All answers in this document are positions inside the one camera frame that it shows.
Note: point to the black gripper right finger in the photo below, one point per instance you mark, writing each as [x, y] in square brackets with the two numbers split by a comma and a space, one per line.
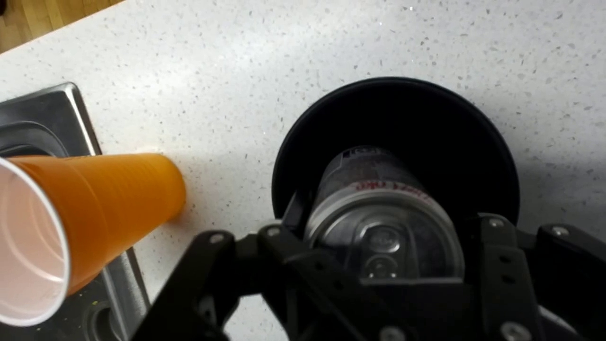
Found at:
[546, 286]

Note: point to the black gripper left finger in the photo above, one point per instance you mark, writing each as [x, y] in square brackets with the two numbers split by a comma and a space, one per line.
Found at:
[308, 290]

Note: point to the silver can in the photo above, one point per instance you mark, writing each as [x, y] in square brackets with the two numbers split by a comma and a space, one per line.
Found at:
[380, 224]

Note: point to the black bowl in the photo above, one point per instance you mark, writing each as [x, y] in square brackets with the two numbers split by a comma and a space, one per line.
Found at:
[442, 138]

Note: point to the orange plastic cup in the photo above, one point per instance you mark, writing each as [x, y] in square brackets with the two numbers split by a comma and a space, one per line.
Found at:
[65, 218]

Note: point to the stainless steel double sink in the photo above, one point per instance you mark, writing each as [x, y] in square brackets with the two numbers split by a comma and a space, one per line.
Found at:
[54, 121]

